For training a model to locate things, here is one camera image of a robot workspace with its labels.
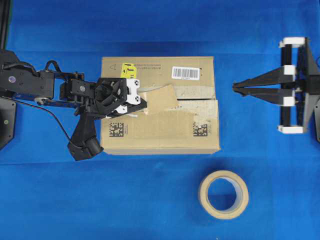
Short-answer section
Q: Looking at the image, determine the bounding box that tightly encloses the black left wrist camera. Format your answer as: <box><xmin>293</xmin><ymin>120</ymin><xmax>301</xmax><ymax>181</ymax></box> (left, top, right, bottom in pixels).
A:
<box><xmin>67</xmin><ymin>113</ymin><xmax>104</xmax><ymax>161</ymax></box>

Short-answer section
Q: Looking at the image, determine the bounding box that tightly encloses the beige masking tape roll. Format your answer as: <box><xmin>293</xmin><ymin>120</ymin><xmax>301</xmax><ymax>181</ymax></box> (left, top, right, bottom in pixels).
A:
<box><xmin>198</xmin><ymin>170</ymin><xmax>249</xmax><ymax>220</ymax></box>

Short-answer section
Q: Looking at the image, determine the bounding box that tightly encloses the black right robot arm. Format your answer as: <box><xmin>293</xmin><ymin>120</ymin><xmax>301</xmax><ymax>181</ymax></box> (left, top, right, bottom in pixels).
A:
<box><xmin>232</xmin><ymin>37</ymin><xmax>320</xmax><ymax>137</ymax></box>

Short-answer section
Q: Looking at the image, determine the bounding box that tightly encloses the white barcode label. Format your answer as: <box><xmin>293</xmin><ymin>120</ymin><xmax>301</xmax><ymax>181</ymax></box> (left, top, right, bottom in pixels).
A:
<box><xmin>171</xmin><ymin>66</ymin><xmax>200</xmax><ymax>81</ymax></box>

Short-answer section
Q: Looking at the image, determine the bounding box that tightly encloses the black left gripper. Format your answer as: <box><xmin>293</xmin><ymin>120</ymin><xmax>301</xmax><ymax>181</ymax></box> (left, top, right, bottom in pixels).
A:
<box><xmin>87</xmin><ymin>77</ymin><xmax>157</xmax><ymax>118</ymax></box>

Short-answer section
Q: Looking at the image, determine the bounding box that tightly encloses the blue table mat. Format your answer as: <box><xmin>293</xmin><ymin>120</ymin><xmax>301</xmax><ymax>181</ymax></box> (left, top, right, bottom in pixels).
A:
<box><xmin>0</xmin><ymin>0</ymin><xmax>320</xmax><ymax>240</ymax></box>

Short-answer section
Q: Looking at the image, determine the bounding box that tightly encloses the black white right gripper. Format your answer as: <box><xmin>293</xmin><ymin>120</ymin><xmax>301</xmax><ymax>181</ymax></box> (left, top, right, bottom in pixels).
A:
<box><xmin>232</xmin><ymin>37</ymin><xmax>320</xmax><ymax>134</ymax></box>

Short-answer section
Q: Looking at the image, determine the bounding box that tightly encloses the brown cardboard box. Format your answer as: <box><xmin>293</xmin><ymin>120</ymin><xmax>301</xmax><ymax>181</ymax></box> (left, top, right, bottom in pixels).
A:
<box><xmin>100</xmin><ymin>56</ymin><xmax>221</xmax><ymax>155</ymax></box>

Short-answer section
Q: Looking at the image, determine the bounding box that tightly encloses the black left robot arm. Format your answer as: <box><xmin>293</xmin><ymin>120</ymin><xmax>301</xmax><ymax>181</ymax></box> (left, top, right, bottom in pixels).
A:
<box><xmin>0</xmin><ymin>49</ymin><xmax>147</xmax><ymax>155</ymax></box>

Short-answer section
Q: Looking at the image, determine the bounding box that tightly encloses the yellow sticker label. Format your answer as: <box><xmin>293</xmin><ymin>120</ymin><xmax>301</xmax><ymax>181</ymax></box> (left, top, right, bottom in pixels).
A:
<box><xmin>120</xmin><ymin>63</ymin><xmax>137</xmax><ymax>79</ymax></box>

